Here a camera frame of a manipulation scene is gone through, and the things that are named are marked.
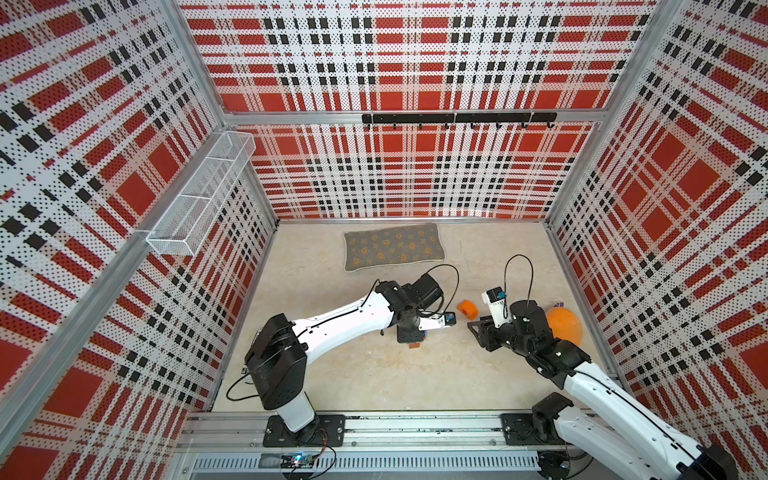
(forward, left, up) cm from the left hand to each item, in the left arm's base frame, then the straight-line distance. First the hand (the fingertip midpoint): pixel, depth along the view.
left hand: (414, 323), depth 82 cm
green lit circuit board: (-31, +28, -9) cm, 42 cm away
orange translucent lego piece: (+8, -18, -8) cm, 21 cm away
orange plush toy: (+1, -43, -3) cm, 43 cm away
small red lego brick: (-3, 0, -9) cm, 9 cm away
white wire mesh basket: (+28, +70, +12) cm, 76 cm away
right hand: (0, -18, +1) cm, 18 cm away
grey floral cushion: (+34, 0, -6) cm, 35 cm away
